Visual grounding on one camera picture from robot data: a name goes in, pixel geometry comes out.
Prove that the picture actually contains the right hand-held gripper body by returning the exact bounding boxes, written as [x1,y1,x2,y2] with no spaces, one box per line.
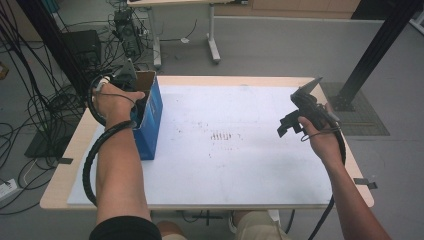
[289,76,342,132]

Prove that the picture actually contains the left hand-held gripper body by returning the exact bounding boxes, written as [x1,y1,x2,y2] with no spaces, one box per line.
[109,58,139,93]

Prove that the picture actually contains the blue cardboard box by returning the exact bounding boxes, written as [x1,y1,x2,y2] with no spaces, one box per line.
[131,70,164,161]

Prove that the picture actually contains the person's left hand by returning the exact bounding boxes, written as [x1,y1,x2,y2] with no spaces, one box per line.
[92,82,146,130]

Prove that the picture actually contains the person's right hand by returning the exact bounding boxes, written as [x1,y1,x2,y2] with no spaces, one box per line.
[297,102,345,165]

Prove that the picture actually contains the black computer tower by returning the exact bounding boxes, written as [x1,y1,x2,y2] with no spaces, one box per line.
[61,29,103,73]

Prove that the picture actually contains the white table sheet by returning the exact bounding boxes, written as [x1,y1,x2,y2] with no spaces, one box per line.
[66,84,334,206]

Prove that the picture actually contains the dark floor mat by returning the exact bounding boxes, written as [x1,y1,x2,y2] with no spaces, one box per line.
[319,81,391,137]

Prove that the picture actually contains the white-legged desk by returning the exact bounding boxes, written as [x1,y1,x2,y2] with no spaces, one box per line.
[126,0,250,70]

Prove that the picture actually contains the person's beige shorts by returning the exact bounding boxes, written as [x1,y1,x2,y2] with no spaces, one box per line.
[161,210,292,240]

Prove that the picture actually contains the person's black shirt sleeve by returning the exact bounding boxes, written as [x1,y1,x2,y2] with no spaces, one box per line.
[88,215,163,240]

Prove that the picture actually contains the white power strip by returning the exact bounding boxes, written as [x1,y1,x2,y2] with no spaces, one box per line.
[0,178,20,202]

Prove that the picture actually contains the grey device with cables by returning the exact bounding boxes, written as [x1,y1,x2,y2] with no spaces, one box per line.
[112,7,145,62]

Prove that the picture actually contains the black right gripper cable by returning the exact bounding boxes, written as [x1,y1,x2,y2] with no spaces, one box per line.
[300,123,348,240]

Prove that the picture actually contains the black corrugated left gripper cable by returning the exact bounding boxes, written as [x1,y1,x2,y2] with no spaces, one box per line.
[81,74,138,207]

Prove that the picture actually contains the black metal frame post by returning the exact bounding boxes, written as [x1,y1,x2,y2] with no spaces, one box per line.
[328,0,424,113]
[15,0,92,101]

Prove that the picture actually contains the tangle of black floor cables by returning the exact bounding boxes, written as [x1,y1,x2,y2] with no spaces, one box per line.
[0,0,98,216]

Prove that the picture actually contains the black floor base plate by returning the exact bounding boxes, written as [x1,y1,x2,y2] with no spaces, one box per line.
[24,129,85,160]

